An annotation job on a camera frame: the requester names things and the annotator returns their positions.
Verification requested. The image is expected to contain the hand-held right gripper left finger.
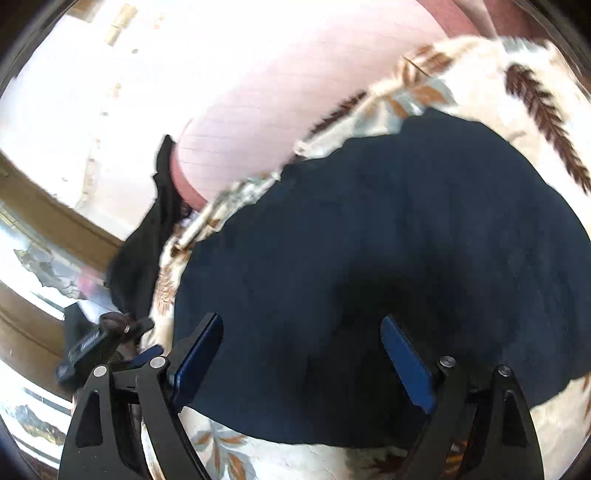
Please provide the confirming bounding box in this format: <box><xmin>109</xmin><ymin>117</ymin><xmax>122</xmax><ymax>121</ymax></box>
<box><xmin>58</xmin><ymin>313</ymin><xmax>225</xmax><ymax>480</ymax></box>

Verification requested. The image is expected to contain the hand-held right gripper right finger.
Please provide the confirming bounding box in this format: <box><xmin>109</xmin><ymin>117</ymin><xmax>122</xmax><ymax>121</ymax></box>
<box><xmin>379</xmin><ymin>315</ymin><xmax>546</xmax><ymax>480</ymax></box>

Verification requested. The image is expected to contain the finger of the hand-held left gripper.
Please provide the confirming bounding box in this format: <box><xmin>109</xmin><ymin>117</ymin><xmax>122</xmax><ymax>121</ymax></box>
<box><xmin>111</xmin><ymin>344</ymin><xmax>166</xmax><ymax>374</ymax></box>

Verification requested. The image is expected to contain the navy zip jacket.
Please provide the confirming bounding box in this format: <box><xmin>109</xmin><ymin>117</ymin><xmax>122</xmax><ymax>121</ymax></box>
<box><xmin>173</xmin><ymin>108</ymin><xmax>591</xmax><ymax>448</ymax></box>

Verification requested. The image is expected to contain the black garment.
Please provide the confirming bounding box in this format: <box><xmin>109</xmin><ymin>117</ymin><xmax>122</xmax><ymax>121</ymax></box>
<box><xmin>106</xmin><ymin>134</ymin><xmax>195</xmax><ymax>315</ymax></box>

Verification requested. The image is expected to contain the pink sofa cushion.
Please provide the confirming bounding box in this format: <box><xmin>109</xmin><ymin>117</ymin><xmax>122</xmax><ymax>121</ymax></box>
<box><xmin>173</xmin><ymin>0</ymin><xmax>462</xmax><ymax>208</ymax></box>

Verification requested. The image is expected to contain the leaf print blanket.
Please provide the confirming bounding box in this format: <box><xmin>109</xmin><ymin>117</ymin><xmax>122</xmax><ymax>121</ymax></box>
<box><xmin>139</xmin><ymin>34</ymin><xmax>591</xmax><ymax>480</ymax></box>

